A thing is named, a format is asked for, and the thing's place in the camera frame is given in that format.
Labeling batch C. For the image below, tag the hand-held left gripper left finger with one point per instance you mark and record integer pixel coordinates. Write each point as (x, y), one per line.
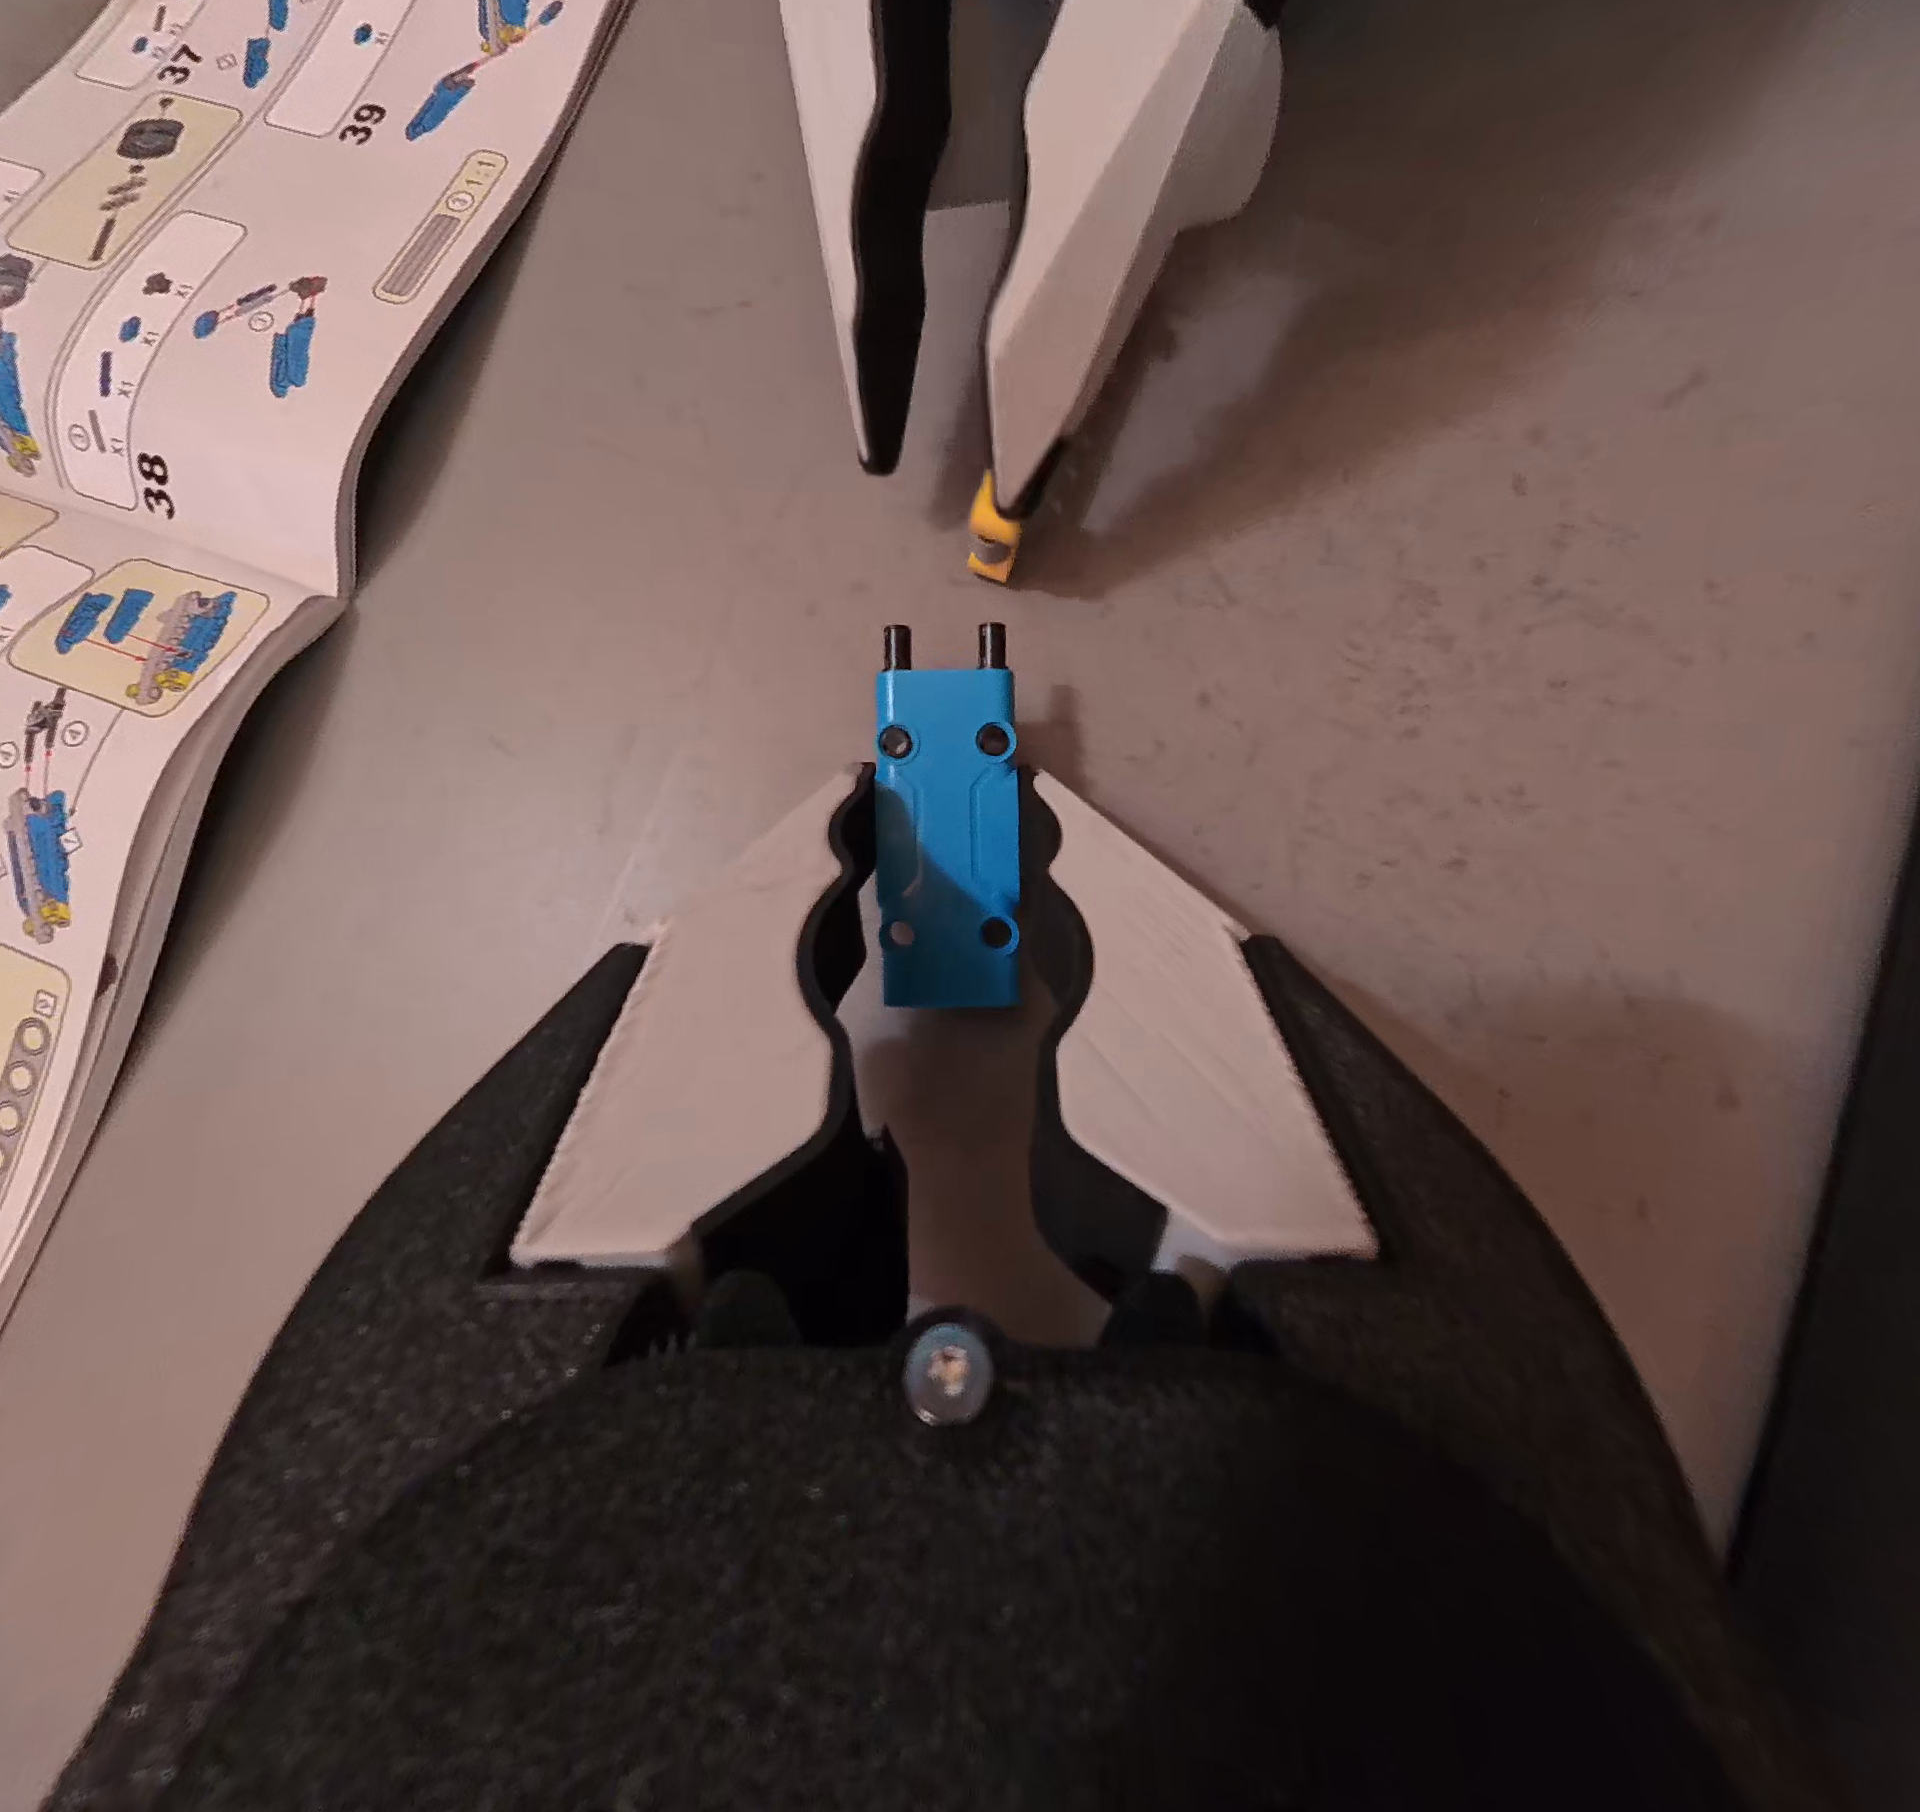
(689, 1092)

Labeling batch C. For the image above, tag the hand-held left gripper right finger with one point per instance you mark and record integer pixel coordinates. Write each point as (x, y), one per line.
(1201, 1092)

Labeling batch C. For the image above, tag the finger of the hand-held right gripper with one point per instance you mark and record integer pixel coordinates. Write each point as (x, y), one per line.
(834, 90)
(1137, 136)

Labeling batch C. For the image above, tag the blue panel with black pins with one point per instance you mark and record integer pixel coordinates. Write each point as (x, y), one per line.
(949, 857)

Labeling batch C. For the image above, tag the yellow connector piece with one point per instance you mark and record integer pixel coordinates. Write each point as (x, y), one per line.
(990, 544)

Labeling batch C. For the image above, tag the instruction booklet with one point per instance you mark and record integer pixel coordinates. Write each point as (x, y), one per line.
(227, 345)

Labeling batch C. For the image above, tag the black perforated pad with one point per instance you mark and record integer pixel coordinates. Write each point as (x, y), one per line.
(1847, 1323)

